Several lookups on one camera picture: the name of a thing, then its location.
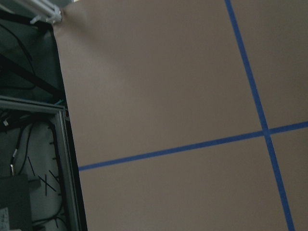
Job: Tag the black box under table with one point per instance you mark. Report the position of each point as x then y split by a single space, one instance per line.
15 196

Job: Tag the grey aluminium table frame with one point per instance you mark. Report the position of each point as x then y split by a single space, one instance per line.
36 140

